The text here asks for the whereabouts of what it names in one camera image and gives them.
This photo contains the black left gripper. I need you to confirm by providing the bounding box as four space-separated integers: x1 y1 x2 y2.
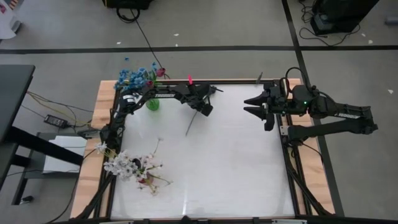
183 83 224 117

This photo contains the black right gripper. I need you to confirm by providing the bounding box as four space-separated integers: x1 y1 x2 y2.
243 81 295 131

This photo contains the blue artificial flower bunch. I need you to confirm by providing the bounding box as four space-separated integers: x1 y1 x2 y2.
119 67 149 91
114 57 158 93

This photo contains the white artificial flower bunch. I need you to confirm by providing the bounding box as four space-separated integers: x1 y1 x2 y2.
95 141 147 183
133 138 174 197

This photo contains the green glass vase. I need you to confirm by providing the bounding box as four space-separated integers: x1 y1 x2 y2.
145 98 160 111

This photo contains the red glass vase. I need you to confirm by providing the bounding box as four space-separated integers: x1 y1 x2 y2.
137 172 154 185

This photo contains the black equipment base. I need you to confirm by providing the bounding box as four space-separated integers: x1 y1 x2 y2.
102 0 154 10

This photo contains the large black equipment case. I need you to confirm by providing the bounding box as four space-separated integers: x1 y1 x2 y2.
310 0 381 35

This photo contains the white flat box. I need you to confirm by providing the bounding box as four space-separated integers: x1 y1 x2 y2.
42 135 88 174

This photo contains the black power adapter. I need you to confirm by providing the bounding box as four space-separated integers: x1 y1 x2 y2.
44 114 68 129

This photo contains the black desk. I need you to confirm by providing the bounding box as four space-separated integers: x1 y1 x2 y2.
0 64 85 206

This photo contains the long black floor cable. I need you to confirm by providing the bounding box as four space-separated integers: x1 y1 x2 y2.
116 5 171 80

